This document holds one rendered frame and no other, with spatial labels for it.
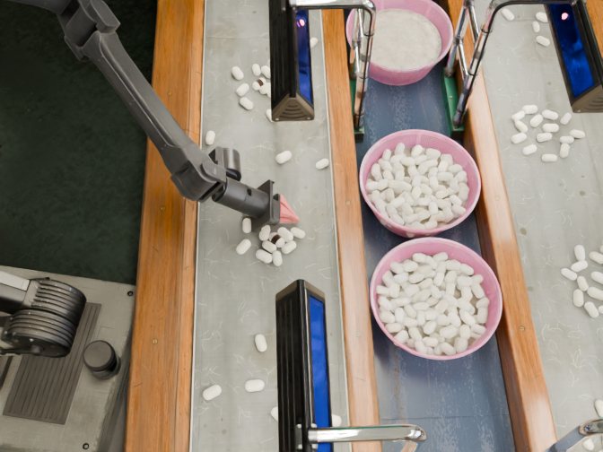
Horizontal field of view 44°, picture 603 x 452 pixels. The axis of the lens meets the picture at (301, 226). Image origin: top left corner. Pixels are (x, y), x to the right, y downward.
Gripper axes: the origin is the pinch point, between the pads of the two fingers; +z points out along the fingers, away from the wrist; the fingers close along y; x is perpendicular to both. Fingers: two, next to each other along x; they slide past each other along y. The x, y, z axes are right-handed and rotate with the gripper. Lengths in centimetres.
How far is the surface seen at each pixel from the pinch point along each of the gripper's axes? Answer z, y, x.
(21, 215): -22, 48, 115
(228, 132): -10.8, 24.7, 10.4
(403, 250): 18.1, -7.7, -14.0
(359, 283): 9.9, -15.8, -8.4
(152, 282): -22.6, -14.5, 18.4
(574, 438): 13, -55, -47
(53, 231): -13, 42, 108
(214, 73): -14.0, 42.5, 12.4
